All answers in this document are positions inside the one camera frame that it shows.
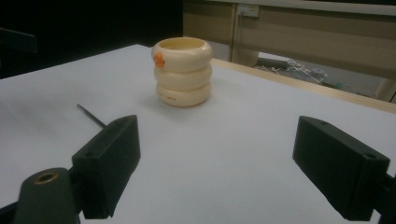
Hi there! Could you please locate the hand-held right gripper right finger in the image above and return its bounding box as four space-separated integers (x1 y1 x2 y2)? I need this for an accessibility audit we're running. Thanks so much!
291 115 391 222

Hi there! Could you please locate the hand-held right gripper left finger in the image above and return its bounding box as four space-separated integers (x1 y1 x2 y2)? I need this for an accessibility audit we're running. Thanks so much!
71 114 142 220

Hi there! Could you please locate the thin black stick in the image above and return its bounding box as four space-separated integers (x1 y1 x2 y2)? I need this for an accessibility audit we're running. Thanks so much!
76 104 107 129

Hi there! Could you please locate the cream ribbed cup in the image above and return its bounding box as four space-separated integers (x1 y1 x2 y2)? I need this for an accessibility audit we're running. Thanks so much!
151 36 214 108

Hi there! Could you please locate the green and blue plastic packaging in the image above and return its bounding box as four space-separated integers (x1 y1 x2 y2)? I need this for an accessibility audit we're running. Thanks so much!
323 78 347 90

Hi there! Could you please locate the wooden shelf unit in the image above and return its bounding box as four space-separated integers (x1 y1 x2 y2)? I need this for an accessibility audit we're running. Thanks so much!
182 0 396 104

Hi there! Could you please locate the white rope tangle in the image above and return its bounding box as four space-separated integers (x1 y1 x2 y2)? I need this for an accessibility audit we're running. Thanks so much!
255 57 329 84

